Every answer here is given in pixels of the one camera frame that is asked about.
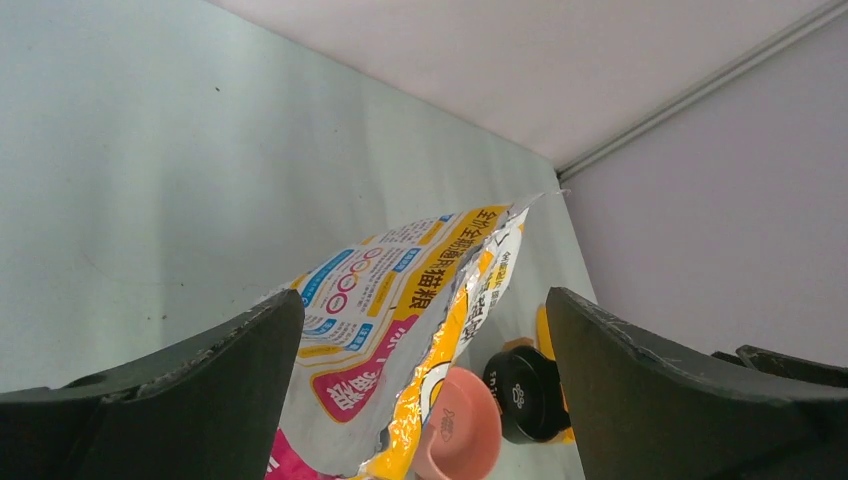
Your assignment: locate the yellow plastic scoop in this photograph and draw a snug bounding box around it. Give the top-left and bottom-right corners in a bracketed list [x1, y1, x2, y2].
[502, 304, 575, 444]

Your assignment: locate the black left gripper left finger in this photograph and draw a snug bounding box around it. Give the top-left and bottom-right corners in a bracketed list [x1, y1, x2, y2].
[1, 290, 305, 479]

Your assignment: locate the printed cat food bag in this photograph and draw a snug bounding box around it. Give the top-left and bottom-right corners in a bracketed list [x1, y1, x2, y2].
[266, 194, 544, 479]

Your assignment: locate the black pet bowl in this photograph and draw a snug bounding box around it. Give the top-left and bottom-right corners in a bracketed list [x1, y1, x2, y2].
[483, 345, 572, 444]

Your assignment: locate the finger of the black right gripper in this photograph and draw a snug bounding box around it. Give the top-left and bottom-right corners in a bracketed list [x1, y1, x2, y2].
[712, 345, 847, 389]

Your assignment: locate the pink pet bowl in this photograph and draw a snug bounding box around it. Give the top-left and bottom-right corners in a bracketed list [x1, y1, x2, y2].
[411, 367, 502, 480]

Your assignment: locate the aluminium corner frame post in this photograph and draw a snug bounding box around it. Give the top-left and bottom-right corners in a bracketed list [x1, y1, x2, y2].
[556, 0, 847, 185]

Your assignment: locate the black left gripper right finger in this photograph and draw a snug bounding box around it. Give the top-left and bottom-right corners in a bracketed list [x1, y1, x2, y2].
[546, 287, 847, 479]

